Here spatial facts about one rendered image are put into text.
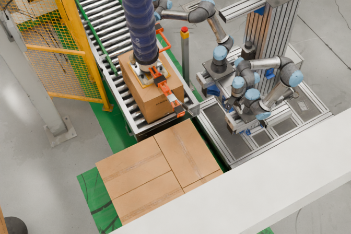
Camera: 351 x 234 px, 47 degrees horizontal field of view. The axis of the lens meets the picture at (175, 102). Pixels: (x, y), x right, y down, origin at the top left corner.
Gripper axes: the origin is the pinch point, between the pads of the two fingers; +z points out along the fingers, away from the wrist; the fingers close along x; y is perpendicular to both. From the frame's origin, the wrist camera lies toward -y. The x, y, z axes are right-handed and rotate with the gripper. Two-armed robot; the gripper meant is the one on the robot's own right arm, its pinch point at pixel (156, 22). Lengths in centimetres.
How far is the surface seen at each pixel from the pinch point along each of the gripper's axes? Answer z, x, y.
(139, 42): -30, -33, 38
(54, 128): 99, -131, -6
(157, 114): 52, -35, 60
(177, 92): 30, -12, 61
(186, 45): 34.6, 24.1, 13.1
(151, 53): -12.9, -24.4, 39.9
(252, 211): -215, -82, 231
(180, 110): 6, -26, 92
